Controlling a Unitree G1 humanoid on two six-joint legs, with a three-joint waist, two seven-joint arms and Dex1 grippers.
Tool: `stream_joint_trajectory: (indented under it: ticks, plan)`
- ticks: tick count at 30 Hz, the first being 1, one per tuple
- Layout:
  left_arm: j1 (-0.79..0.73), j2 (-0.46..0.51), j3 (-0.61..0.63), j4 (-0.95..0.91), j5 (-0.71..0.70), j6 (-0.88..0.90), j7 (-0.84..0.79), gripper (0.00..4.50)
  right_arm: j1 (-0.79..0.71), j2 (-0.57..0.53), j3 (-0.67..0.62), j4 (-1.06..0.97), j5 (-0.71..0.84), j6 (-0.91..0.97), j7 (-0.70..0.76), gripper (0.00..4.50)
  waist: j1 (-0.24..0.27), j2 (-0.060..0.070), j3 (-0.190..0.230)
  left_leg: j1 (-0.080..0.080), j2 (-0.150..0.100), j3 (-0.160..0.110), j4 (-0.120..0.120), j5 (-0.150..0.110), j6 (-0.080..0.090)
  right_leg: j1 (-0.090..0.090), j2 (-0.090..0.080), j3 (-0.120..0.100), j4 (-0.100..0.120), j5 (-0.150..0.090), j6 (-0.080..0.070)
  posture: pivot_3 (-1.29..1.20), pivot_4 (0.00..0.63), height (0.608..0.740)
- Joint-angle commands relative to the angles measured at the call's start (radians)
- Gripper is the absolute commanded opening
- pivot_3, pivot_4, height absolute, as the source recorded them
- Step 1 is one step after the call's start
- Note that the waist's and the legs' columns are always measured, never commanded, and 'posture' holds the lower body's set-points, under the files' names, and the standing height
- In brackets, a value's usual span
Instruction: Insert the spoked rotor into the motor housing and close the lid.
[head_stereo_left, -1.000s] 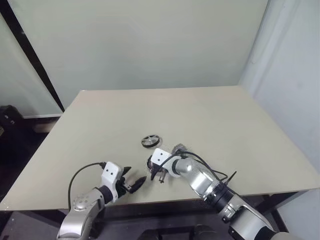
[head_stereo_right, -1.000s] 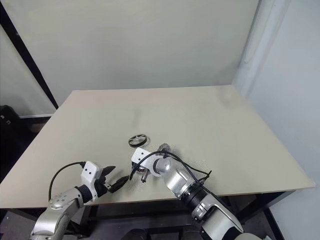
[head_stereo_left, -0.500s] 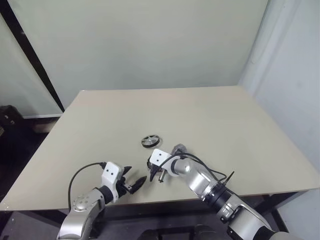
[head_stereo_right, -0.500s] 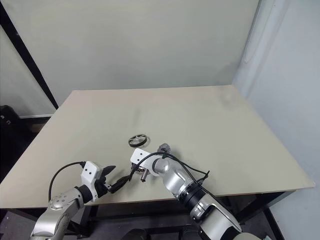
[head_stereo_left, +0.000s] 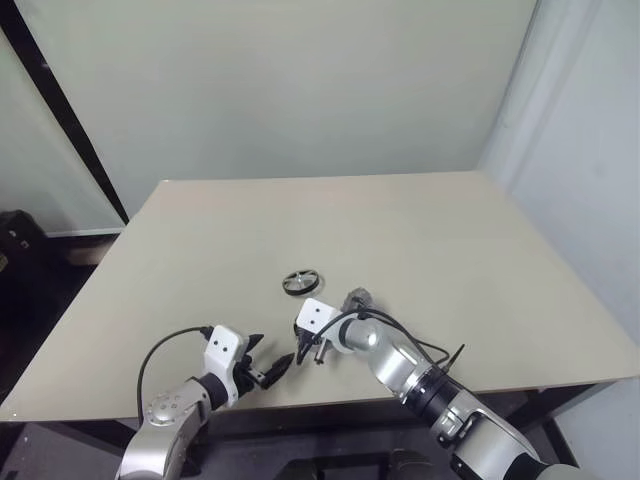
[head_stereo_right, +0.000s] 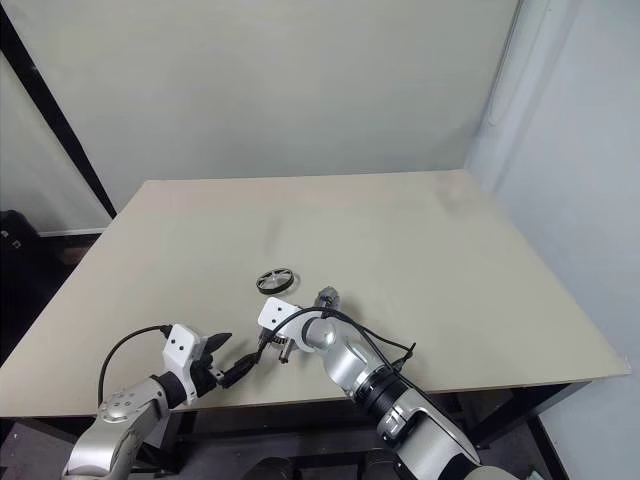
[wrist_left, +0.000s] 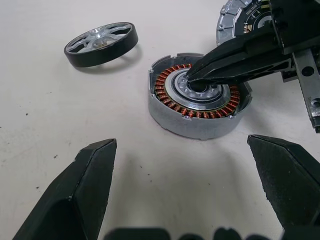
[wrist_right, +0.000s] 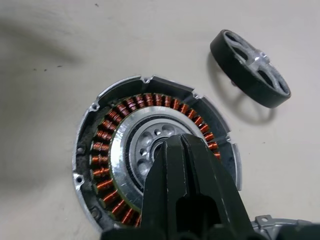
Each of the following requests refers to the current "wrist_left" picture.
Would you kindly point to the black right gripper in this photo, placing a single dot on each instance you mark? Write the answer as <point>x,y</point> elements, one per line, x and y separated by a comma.
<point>305,72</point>

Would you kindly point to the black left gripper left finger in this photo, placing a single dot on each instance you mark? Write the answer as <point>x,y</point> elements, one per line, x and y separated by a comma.
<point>62,200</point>

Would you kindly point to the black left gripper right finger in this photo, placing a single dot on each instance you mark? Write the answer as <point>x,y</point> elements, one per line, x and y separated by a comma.
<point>292,185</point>

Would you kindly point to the round grey motor lid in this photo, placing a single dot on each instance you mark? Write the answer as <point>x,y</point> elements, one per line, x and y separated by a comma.
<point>227,22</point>

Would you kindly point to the grey motor housing copper windings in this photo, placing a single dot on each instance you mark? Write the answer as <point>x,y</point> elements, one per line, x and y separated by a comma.
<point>175,122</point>

